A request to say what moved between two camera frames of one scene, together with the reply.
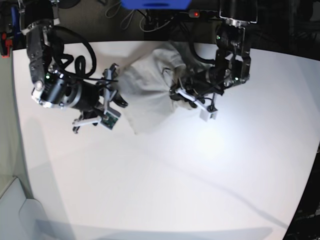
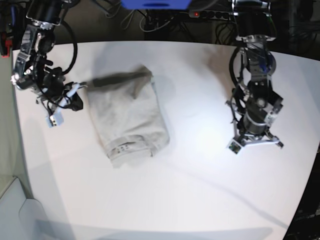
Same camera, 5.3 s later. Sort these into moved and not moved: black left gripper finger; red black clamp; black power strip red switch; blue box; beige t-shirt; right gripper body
Moved: right gripper body; beige t-shirt; black left gripper finger
Not moved: blue box; red black clamp; black power strip red switch
